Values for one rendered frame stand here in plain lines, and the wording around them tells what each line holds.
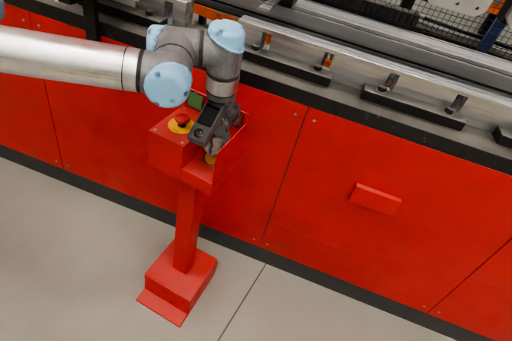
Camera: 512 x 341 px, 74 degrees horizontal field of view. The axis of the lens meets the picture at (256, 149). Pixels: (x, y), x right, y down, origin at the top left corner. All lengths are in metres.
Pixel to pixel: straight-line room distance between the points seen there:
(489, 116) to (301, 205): 0.65
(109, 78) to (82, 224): 1.16
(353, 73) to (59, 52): 0.79
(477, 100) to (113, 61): 0.96
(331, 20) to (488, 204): 0.79
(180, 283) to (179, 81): 0.94
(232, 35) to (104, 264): 1.15
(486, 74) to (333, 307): 1.07
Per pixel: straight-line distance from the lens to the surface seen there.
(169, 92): 0.59
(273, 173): 1.20
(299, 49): 1.09
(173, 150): 0.88
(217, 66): 0.73
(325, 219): 1.31
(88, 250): 1.62
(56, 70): 0.64
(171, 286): 1.37
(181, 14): 1.20
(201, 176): 0.89
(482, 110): 1.19
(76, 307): 1.51
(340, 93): 1.06
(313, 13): 1.34
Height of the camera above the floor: 1.34
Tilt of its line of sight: 39 degrees down
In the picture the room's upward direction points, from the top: 15 degrees clockwise
